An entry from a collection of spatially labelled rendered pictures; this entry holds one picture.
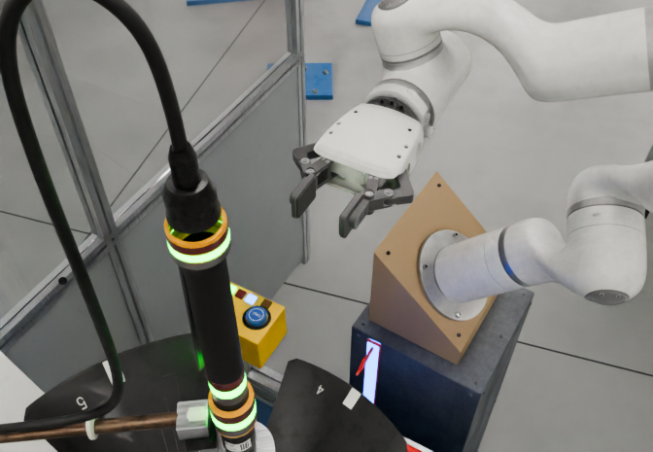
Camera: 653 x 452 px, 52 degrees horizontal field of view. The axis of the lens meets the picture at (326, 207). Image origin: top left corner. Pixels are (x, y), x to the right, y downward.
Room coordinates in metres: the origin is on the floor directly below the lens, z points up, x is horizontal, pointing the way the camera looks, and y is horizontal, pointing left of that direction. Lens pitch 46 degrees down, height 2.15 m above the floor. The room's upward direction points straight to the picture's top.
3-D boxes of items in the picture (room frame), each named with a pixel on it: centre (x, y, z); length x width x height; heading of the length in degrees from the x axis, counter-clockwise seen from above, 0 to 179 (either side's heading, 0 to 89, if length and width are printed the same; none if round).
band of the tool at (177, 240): (0.32, 0.09, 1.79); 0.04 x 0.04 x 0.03
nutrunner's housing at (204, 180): (0.32, 0.09, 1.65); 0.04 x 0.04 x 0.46
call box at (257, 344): (0.78, 0.17, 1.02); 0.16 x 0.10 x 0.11; 61
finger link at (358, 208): (0.48, -0.04, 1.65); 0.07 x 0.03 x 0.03; 151
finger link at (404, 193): (0.53, -0.07, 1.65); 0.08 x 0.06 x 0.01; 37
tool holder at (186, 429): (0.32, 0.10, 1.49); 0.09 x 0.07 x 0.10; 96
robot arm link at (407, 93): (0.63, -0.08, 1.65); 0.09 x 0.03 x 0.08; 61
